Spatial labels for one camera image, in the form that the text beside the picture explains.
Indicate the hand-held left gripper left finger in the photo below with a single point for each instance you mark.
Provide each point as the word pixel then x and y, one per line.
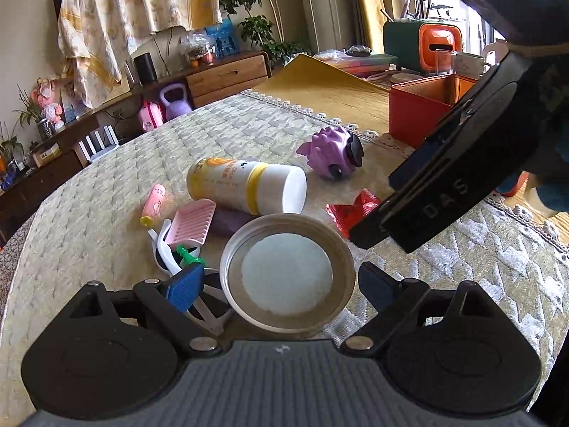
pixel 184 289

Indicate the white round lid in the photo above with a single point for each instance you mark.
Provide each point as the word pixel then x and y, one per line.
pixel 402 78

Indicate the pink toy case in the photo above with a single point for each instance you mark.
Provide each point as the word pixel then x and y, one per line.
pixel 149 116

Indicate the red snack packet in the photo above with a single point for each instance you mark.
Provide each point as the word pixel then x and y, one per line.
pixel 351 213

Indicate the small cardboard box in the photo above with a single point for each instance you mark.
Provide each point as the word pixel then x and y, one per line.
pixel 46 153

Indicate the stack of coloured folders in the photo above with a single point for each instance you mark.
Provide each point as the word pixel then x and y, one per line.
pixel 355 60

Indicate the red metal box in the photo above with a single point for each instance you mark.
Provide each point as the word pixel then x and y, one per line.
pixel 413 111

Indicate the blue picture box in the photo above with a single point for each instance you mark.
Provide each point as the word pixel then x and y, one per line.
pixel 224 38

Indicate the small potted plant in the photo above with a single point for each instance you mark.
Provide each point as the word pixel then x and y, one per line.
pixel 38 118

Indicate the light wooden drawer cabinet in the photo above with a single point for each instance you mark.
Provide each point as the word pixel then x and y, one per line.
pixel 222 78

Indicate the pink flower doll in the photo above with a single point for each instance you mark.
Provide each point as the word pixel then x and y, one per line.
pixel 50 100

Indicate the plastic bag of fruit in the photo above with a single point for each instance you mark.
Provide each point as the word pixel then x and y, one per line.
pixel 195 49

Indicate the clear drinking glass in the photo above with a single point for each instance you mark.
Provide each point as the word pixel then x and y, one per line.
pixel 442 63

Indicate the purple spiky toy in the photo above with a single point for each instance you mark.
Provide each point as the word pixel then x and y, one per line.
pixel 329 151

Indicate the yellow and white bottle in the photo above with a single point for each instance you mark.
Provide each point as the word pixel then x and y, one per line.
pixel 235 182

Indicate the small white chair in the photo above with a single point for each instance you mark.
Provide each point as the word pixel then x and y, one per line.
pixel 98 142

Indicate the green leafy houseplant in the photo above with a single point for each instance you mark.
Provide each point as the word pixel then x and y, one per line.
pixel 262 31

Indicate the small pink bottle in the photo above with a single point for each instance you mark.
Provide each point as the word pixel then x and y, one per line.
pixel 153 202

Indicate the pink ribbed comb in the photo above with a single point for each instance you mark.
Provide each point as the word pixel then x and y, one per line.
pixel 193 222

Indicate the dark wooden low cabinet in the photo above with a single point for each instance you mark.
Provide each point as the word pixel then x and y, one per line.
pixel 26 195

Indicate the round metal tin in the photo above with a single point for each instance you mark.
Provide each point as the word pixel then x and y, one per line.
pixel 289 275

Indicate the green push pin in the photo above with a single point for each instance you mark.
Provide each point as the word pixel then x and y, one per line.
pixel 186 255

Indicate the floral hanging cloth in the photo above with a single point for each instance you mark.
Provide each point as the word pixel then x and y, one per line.
pixel 120 13

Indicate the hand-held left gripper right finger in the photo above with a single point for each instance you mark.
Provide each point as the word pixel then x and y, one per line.
pixel 375 282

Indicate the white round sunglasses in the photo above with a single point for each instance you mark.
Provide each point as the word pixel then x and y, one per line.
pixel 165 255

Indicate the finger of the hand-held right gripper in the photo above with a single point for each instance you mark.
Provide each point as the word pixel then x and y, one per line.
pixel 418 160
pixel 371 229

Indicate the white lace tablecloth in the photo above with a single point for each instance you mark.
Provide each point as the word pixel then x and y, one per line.
pixel 391 142

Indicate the white printed mug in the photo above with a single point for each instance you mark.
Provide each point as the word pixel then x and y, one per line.
pixel 466 64

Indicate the yellow woven mat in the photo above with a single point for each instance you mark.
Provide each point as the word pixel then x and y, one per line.
pixel 320 93

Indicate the black speaker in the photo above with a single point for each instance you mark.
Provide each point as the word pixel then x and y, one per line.
pixel 145 67

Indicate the purple kettlebell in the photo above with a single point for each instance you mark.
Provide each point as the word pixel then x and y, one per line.
pixel 175 104

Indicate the cream quilted cover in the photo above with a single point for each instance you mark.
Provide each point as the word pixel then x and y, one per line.
pixel 111 195

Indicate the person's blue clothing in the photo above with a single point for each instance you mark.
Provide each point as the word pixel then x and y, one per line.
pixel 553 111

